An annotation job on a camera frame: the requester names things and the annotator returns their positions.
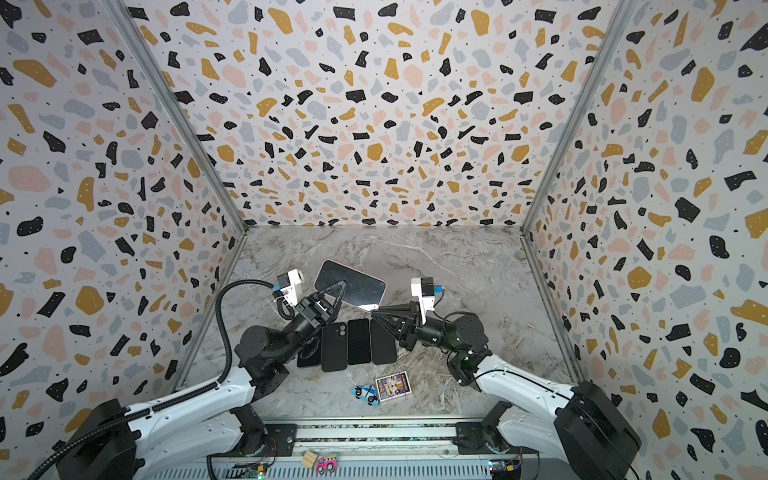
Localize purple card box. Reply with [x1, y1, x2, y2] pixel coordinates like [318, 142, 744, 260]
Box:
[374, 371, 412, 402]

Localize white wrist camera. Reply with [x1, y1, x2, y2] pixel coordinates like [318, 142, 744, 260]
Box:
[411, 277, 444, 325]
[273, 269, 304, 307]

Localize aluminium left corner post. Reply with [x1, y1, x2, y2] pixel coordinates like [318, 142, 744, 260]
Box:
[102, 1, 248, 235]

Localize aluminium right corner post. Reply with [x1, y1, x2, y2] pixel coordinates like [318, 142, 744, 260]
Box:
[520, 0, 637, 240]

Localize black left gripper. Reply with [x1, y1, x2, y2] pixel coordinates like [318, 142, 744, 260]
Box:
[274, 284, 345, 368]

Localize black corrugated cable conduit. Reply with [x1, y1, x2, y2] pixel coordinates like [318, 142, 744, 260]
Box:
[23, 278, 289, 480]

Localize pink toy car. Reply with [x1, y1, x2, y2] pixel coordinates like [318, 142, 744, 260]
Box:
[315, 455, 338, 475]

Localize aluminium corner post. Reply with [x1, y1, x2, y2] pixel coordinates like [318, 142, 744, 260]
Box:
[102, 1, 248, 235]
[520, 0, 637, 240]

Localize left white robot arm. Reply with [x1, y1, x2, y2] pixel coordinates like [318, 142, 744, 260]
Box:
[46, 280, 349, 479]

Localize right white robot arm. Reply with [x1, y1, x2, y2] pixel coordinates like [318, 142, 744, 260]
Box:
[371, 302, 641, 479]

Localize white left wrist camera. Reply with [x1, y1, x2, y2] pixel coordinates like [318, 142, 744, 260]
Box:
[273, 269, 304, 307]

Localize blue toy car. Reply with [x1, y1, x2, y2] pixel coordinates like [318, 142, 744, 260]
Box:
[351, 384, 380, 406]

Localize large black phone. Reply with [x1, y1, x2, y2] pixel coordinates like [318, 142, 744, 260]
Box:
[296, 334, 322, 368]

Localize small wooden block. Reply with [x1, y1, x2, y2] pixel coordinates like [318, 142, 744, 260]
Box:
[301, 450, 319, 470]

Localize black phone case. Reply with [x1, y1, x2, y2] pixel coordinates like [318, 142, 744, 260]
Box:
[370, 320, 398, 365]
[321, 322, 348, 372]

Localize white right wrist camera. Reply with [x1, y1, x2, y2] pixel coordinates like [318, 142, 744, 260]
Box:
[411, 277, 444, 325]

